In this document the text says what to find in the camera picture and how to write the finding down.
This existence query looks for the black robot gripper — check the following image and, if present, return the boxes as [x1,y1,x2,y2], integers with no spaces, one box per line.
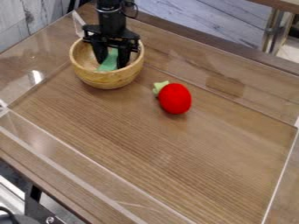
[82,24,140,68]

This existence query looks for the green rectangular stick block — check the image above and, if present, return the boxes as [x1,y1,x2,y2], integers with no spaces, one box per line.
[96,48,118,72]

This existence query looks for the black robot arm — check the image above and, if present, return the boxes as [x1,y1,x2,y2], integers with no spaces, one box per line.
[82,0,140,72]

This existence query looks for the light wooden bowl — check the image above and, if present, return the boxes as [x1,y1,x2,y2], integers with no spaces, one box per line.
[70,38,146,89]

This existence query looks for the red plush strawberry toy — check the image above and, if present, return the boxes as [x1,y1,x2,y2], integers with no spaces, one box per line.
[152,80,192,115]

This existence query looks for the metal table leg background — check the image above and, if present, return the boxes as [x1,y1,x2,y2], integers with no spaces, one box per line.
[262,9,295,55]

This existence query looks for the clear acrylic tray wall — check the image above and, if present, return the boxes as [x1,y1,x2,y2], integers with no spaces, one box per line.
[0,15,299,224]

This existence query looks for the black table frame leg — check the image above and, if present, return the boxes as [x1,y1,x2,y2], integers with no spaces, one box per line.
[24,185,66,224]

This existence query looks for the black cable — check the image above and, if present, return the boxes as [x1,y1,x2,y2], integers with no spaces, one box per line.
[0,206,20,224]

